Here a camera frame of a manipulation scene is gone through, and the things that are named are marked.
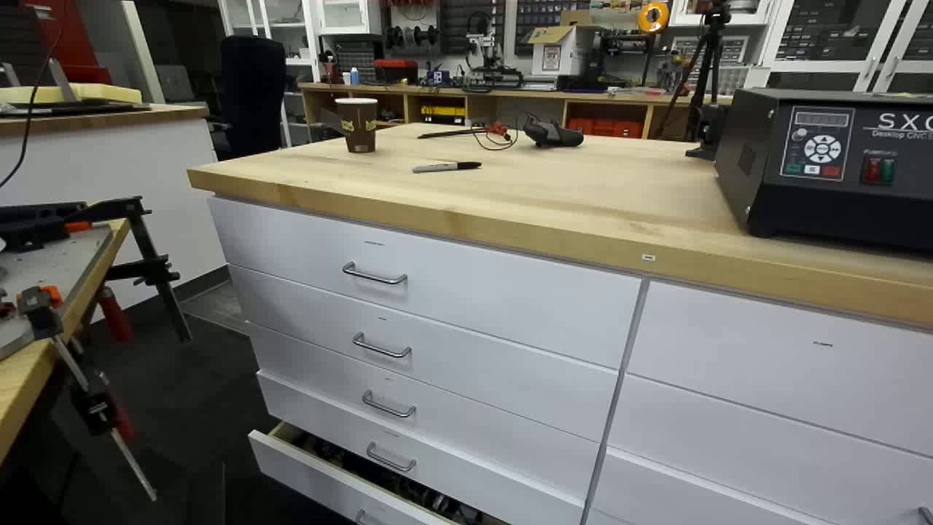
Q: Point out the black marker pen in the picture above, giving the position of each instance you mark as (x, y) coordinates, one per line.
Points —
(448, 168)

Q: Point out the brown paper coffee cup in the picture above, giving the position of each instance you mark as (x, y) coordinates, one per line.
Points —
(356, 117)

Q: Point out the black handheld controller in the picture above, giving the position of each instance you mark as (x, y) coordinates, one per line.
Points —
(549, 134)

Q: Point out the white drawer cabinet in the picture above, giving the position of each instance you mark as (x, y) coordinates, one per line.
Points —
(562, 394)

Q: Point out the wooden back shelf bench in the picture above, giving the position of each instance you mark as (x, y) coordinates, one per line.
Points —
(642, 114)

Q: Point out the black office chair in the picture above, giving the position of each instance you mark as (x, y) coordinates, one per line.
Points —
(251, 95)

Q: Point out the black control box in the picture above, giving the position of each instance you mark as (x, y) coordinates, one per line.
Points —
(838, 164)

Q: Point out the red black bar clamp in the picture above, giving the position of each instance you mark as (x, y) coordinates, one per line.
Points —
(91, 394)

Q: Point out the wooden side workbench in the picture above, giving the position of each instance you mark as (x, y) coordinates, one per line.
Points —
(55, 290)

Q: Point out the red handled T wrench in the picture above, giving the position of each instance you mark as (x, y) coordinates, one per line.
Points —
(496, 130)

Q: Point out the black camera tripod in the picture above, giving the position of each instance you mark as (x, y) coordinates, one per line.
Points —
(706, 114)

